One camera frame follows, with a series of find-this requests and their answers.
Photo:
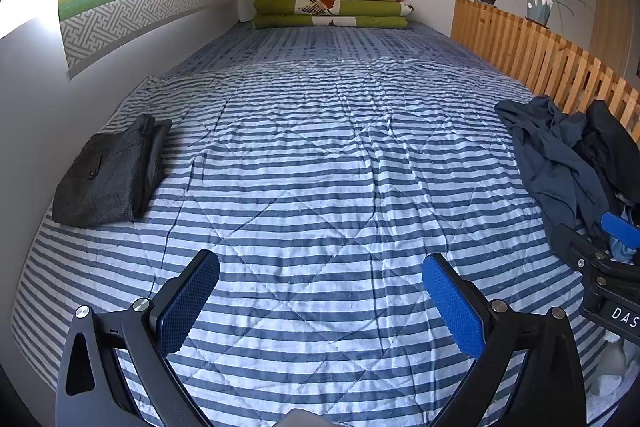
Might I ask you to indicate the blue checkered bed sheet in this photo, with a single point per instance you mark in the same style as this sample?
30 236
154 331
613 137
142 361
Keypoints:
325 44

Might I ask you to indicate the dark blue-grey garment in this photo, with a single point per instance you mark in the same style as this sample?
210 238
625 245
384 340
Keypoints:
545 157

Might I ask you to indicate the wooden slatted bed rail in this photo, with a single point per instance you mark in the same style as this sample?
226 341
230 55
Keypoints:
550 52

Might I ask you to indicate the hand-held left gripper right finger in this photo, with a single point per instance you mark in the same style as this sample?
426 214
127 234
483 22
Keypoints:
455 307

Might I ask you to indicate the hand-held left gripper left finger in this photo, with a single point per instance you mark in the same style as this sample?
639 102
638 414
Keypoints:
185 302

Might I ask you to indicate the wooden door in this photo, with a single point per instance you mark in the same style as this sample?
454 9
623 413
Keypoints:
612 17

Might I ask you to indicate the folded grey tweed pants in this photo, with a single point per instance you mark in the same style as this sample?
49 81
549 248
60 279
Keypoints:
100 177

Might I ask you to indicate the light blue garment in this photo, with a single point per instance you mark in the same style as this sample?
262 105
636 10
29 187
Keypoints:
622 250

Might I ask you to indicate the blue white striped quilt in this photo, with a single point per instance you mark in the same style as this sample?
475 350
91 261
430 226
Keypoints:
325 182

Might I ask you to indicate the person's right hand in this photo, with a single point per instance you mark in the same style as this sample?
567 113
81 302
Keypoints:
612 364

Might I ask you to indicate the black pants with pink trim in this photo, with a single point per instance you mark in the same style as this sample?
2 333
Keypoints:
612 142

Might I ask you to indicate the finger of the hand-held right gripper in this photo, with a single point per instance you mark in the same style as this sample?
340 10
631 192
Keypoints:
620 229
575 247

